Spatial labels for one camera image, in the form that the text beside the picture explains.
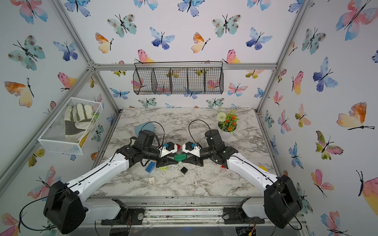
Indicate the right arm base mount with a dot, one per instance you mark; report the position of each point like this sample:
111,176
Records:
249,210

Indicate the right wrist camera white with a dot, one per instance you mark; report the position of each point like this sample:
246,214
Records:
191,148

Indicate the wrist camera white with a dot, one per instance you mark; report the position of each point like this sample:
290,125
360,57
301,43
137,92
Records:
168,150
191,148

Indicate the light blue dustpan scoop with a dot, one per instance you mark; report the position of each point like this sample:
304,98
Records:
144,126

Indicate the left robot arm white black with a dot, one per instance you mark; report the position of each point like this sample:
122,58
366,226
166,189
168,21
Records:
66,207

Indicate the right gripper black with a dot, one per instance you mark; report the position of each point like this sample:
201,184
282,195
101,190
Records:
194,161

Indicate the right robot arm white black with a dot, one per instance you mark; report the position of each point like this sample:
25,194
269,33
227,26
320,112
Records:
281,201

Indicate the green long lego brick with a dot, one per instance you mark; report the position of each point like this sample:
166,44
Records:
180,157

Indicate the work glove white grey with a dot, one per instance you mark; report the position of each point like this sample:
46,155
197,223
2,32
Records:
79,120

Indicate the white pot with flowers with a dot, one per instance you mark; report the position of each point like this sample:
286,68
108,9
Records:
227,123

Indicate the white wire wall basket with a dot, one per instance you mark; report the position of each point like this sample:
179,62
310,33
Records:
53,139

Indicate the black small lego brick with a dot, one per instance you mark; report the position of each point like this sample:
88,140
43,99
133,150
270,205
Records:
184,170

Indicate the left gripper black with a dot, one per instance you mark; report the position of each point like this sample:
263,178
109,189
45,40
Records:
164,162

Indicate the black wire wall basket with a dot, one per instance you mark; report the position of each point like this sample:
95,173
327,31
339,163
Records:
174,78

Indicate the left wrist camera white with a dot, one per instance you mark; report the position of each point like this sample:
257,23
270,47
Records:
168,150

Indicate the yellow cup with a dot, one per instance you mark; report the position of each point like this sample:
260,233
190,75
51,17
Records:
264,169

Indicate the lime green lego brick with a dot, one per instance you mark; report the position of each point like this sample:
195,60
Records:
162,168

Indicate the blue long lego brick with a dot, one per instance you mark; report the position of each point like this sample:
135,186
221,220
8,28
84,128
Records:
150,167

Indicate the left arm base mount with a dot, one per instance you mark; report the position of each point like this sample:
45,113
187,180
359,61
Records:
129,216

